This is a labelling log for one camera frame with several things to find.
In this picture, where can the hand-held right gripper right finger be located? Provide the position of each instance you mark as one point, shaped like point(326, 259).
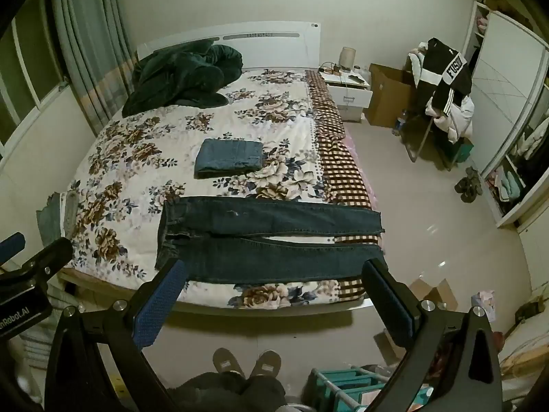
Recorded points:
point(392, 309)

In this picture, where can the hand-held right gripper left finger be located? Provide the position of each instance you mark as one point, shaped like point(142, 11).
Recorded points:
point(156, 309)

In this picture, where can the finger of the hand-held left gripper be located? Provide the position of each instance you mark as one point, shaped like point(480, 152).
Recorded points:
point(10, 244)
point(49, 255)

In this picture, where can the dark blue pants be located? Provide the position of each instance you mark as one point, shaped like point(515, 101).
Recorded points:
point(257, 261)

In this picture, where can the grey cloth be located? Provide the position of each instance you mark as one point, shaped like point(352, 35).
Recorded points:
point(49, 223)

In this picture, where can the person's left shoe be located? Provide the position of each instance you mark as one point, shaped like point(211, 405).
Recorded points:
point(227, 362)

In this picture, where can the person's shoe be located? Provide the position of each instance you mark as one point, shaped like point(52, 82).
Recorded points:
point(266, 362)
point(227, 362)

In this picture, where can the pink bag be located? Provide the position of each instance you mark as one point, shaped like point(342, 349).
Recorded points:
point(482, 304)

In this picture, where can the teal plastic rack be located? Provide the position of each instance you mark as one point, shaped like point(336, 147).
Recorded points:
point(339, 384)

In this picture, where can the person's right shoe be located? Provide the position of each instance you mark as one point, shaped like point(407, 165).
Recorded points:
point(266, 362)

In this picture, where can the olive slipper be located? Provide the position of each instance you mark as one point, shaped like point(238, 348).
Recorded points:
point(474, 176)
point(463, 188)

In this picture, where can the brown checkered blanket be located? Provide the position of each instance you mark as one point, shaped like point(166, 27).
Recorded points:
point(339, 167)

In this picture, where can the floral bedsheet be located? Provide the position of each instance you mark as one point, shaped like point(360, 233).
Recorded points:
point(150, 141)

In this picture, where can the folded blue jeans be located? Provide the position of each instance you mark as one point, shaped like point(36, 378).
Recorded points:
point(229, 158)

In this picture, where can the teal storage box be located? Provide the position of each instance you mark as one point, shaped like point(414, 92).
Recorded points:
point(461, 152)

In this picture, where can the white framed window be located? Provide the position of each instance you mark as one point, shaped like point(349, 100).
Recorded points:
point(25, 73)

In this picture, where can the clear water bottle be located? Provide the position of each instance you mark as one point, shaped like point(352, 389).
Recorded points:
point(401, 123)

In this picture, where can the white clothes pile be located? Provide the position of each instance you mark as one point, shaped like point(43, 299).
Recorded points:
point(457, 122)

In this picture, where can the grey striped curtain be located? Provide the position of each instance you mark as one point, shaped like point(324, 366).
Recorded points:
point(90, 51)

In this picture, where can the brown cardboard box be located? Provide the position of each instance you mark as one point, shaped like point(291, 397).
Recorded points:
point(388, 94)

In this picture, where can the white nightstand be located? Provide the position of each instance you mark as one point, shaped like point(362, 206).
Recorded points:
point(349, 94)

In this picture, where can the dark green garment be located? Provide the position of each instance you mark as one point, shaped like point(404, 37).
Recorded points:
point(180, 77)

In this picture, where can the black and white jacket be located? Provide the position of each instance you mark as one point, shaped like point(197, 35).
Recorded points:
point(446, 68)

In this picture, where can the white wardrobe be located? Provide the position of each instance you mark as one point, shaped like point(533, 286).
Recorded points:
point(506, 86)

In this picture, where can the beige table lamp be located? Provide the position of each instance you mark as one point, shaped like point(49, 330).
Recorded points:
point(347, 58)

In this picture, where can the white bed headboard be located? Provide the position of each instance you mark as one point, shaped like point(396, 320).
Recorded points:
point(274, 47)

